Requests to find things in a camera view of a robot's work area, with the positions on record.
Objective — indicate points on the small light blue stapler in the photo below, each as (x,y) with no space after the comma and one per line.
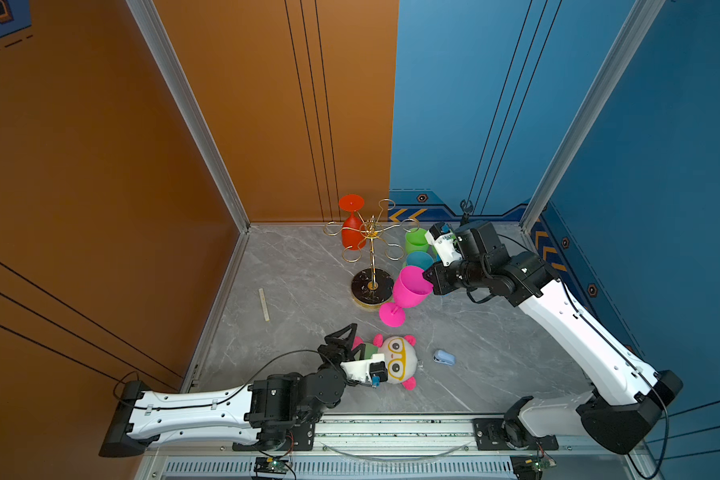
(443,357)

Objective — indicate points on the magenta wine glass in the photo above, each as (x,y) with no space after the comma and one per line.
(409,291)

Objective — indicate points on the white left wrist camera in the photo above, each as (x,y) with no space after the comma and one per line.
(370,372)

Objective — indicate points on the green circuit board left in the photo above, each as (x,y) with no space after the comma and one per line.
(266,467)

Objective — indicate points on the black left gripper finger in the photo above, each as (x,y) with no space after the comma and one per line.
(342,339)
(364,352)

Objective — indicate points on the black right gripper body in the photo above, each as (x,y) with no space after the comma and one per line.
(448,277)

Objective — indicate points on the black round-base stand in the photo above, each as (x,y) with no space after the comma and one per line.
(467,209)

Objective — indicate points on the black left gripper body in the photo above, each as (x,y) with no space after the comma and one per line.
(338,355)

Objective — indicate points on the wooden stick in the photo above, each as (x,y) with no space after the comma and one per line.
(263,303)

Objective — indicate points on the green wine glass front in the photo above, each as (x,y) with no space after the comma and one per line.
(416,241)

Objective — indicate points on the blue wine glass front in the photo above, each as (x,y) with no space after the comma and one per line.
(419,259)

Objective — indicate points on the colourful plush toy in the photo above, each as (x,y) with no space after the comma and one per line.
(400,357)

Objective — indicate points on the aluminium corner post right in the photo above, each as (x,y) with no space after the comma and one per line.
(628,40)

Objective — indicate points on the aluminium corner post left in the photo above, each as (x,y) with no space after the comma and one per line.
(153,31)

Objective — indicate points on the circuit board right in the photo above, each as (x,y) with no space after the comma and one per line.
(530,468)

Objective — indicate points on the gold wine glass rack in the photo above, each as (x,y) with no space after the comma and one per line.
(373,286)

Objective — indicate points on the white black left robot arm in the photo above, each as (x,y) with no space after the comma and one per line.
(267,414)

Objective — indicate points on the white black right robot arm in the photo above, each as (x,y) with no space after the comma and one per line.
(627,398)

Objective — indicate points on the aluminium front rail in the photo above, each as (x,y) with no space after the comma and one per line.
(402,446)

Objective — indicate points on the red wine glass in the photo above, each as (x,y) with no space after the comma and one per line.
(352,237)

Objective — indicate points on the aluminium corner post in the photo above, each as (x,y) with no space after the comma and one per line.
(153,31)
(628,40)

